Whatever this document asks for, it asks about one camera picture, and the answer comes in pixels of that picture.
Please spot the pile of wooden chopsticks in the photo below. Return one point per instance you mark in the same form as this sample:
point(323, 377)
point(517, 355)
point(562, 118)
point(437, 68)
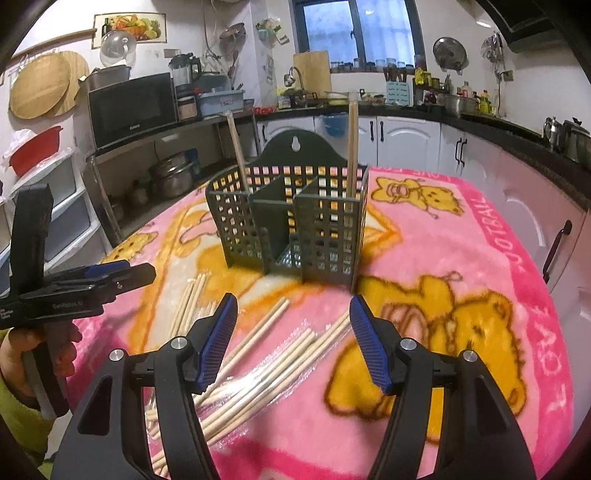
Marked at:
point(286, 355)

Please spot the row of spice jars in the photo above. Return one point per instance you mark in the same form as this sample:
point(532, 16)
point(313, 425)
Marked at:
point(369, 64)

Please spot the fruit wall poster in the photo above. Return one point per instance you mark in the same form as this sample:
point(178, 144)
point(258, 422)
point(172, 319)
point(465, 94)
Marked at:
point(134, 25)

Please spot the large steel pot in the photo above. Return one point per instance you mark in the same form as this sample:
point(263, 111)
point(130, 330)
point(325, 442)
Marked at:
point(577, 138)

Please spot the steel kettle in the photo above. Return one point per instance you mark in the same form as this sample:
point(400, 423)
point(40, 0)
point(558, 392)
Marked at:
point(551, 131)

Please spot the yellow oil bottle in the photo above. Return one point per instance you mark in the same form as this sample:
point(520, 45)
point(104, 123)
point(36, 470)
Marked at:
point(484, 104)

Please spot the person's left hand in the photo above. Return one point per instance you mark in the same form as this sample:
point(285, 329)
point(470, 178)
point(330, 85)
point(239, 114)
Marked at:
point(64, 350)

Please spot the long wooden rolling pin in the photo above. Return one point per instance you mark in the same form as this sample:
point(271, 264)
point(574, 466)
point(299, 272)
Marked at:
point(69, 36)

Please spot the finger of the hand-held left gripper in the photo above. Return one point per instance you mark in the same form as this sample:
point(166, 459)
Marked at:
point(134, 279)
point(108, 268)

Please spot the blue hanging bag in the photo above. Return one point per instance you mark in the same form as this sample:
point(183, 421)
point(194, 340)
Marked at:
point(334, 125)

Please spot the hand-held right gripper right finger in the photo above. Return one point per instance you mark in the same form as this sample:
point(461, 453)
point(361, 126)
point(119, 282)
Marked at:
point(369, 341)

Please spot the steel basin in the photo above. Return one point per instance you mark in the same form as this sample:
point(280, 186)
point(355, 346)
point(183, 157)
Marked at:
point(461, 105)

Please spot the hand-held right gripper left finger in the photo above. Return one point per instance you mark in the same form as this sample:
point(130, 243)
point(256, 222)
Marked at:
point(217, 341)

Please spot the metal shelf table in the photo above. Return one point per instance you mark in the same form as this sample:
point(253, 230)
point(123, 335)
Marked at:
point(207, 123)

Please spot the wall socket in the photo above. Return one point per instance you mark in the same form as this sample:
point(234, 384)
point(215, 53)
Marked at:
point(508, 75)

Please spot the light blue knife block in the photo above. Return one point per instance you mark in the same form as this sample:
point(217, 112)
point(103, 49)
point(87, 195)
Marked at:
point(399, 94)

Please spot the grey blue dish rack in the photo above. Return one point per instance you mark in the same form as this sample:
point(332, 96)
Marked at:
point(219, 102)

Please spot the black range hood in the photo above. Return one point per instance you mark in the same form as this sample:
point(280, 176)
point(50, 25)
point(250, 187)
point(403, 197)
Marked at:
point(521, 18)

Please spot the blender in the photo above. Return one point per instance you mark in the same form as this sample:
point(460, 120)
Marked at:
point(184, 69)

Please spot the red plastic basin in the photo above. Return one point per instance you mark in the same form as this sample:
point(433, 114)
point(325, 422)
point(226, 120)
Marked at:
point(37, 147)

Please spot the round wooden board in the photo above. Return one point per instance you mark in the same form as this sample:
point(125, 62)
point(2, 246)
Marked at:
point(39, 87)

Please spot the person's left forearm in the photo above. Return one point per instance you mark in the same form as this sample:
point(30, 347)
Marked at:
point(23, 424)

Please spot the steel pot lid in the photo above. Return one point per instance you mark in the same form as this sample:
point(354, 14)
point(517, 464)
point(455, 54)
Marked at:
point(450, 53)

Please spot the wooden chopstick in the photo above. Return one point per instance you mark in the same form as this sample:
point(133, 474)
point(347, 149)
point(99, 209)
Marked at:
point(235, 143)
point(352, 147)

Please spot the oval wooden board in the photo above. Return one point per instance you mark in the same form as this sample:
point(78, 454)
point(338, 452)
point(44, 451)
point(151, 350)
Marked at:
point(78, 69)

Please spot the hanging kitchen utensils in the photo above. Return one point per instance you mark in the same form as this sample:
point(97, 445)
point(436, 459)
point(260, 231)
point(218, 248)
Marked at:
point(493, 46)

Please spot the hanging metal strainer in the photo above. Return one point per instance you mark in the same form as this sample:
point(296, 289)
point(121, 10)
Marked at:
point(232, 33)

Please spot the pink printed blanket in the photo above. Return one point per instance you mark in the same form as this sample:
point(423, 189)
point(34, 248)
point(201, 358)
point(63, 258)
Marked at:
point(461, 258)

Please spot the black microwave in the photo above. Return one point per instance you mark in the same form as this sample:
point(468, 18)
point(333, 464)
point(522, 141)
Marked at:
point(129, 110)

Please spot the dark framed window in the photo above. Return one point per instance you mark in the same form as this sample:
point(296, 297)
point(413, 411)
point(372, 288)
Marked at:
point(323, 27)

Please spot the white kitchen cabinets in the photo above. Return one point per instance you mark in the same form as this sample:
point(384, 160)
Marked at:
point(401, 138)

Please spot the metal tray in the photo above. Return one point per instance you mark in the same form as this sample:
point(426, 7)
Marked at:
point(106, 76)

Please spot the dark green utensil holder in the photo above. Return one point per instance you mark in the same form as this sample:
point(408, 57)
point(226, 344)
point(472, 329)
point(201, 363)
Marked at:
point(272, 217)

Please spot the clear glass lid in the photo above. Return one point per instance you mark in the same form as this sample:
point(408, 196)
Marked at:
point(117, 48)

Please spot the wooden cutting board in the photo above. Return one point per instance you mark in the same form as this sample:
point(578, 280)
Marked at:
point(311, 69)

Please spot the steel faucet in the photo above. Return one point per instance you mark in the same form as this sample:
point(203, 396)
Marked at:
point(292, 74)

